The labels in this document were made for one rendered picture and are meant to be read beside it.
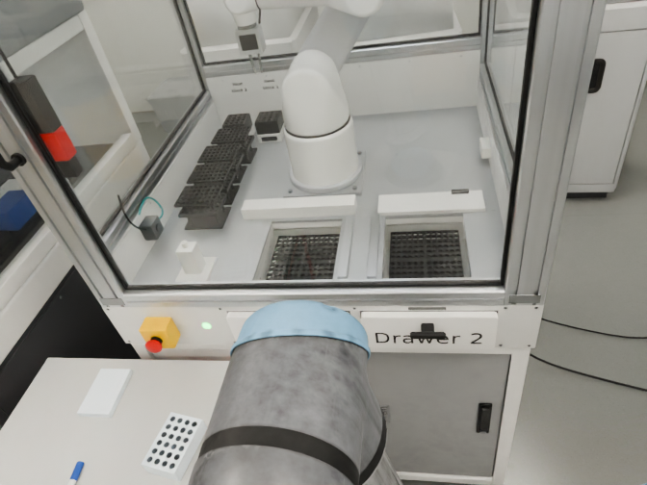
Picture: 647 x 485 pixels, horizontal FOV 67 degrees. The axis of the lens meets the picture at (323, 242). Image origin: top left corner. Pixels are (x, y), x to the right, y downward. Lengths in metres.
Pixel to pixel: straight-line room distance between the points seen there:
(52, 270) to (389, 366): 1.05
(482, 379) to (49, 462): 1.04
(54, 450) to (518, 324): 1.09
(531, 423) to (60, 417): 1.54
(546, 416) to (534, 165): 1.34
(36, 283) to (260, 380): 1.34
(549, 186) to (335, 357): 0.60
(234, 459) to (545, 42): 0.65
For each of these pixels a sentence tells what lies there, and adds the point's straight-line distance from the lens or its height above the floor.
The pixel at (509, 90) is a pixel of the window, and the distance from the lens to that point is 0.81.
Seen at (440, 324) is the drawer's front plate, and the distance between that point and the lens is 1.10.
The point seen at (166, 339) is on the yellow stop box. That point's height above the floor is 0.88.
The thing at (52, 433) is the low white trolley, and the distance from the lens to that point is 1.41.
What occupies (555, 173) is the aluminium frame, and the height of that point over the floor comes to 1.27.
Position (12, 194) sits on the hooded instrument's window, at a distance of 1.64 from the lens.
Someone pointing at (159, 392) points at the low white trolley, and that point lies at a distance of 1.33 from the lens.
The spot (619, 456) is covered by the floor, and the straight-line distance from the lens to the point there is 2.05.
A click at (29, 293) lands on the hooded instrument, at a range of 1.64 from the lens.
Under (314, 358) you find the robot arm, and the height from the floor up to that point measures 1.46.
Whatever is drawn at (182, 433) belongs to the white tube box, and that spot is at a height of 0.80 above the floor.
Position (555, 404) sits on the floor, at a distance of 2.10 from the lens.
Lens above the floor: 1.75
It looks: 40 degrees down
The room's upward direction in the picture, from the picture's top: 12 degrees counter-clockwise
